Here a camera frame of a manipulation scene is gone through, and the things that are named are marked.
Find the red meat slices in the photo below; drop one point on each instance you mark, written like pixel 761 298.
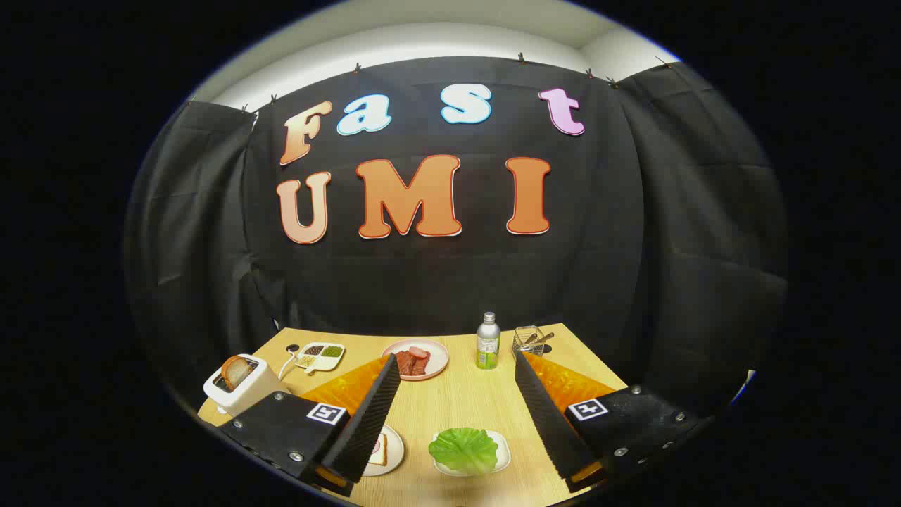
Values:
pixel 412 365

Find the green lettuce leaf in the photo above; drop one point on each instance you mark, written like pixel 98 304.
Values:
pixel 464 451

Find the pile of green beans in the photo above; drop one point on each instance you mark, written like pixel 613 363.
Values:
pixel 332 351

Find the toasted bread slice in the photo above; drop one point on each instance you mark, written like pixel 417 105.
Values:
pixel 238 372

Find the bread slice with crust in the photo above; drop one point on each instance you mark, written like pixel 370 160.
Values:
pixel 380 454

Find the pink plate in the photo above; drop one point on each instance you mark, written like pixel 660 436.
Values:
pixel 436 362

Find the white square plate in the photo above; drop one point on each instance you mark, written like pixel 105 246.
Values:
pixel 502 451

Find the pink sausage slice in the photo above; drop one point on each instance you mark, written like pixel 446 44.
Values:
pixel 419 351

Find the pile of dark beans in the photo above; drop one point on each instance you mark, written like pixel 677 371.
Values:
pixel 314 350

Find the green label metal bottle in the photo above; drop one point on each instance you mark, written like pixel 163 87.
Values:
pixel 488 345

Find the round grey plate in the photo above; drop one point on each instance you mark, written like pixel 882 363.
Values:
pixel 394 451

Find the white toaster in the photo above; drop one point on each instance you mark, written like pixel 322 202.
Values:
pixel 246 398

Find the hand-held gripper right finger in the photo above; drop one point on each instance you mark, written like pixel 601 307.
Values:
pixel 545 415

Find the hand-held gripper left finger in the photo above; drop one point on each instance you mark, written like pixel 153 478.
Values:
pixel 373 415

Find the white divided dish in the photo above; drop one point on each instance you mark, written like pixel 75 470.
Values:
pixel 320 360

